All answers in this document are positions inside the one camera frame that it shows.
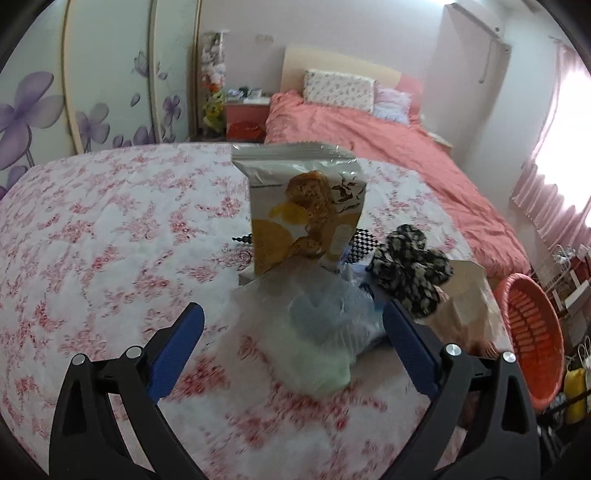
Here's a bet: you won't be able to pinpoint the pink duvet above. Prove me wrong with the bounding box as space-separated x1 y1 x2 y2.
264 90 532 280

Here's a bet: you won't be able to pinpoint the brown paper bag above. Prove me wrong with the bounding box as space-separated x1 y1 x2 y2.
416 259 502 358

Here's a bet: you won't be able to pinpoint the wardrobe with purple flower doors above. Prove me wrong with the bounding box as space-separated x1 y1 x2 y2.
0 0 204 197

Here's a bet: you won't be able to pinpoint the orange plastic basket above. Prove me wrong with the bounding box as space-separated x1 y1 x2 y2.
493 273 565 412

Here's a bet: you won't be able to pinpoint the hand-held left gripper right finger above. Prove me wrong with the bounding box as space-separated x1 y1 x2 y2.
382 299 541 480

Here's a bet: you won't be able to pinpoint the white storage rack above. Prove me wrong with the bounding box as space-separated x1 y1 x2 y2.
536 244 591 324

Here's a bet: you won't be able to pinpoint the black checkered headband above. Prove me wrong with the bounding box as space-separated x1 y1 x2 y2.
232 228 380 265

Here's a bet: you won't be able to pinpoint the pink curtain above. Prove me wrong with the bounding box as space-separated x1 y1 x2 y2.
509 44 591 254

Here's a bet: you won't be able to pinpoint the yellow and silver snack bag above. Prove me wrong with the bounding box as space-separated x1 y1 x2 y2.
231 142 368 278

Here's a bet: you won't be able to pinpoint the beige and pink headboard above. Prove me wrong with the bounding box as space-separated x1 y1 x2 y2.
280 45 426 116

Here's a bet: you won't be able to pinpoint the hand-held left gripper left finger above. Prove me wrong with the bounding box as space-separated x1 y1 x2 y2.
48 302 206 480

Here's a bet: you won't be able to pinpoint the floral pillow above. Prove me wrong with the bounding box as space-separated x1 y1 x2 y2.
302 69 377 114

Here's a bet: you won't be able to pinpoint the pink nightstand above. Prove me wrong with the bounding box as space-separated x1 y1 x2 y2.
225 98 271 142

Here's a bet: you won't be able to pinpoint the floral tablecloth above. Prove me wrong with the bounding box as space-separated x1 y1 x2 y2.
0 142 518 480

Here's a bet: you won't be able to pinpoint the yellow bottle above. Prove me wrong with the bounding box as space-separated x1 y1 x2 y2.
564 367 588 425

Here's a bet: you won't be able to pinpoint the yellow plush toy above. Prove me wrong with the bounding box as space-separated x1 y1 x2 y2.
203 92 225 130

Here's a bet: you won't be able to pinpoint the clear plastic bag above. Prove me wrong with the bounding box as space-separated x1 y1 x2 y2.
233 263 393 398

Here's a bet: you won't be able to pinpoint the pink ruffled pillow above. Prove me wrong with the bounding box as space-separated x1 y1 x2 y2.
374 88 413 121

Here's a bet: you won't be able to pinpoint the black and white floral scrunchie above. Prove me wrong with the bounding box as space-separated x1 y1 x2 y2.
367 224 454 318

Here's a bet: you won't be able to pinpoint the hanging plush toys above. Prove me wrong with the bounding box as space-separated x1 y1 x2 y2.
201 31 230 93

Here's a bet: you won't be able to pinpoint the red bag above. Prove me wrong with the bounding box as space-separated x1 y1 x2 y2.
228 121 265 142

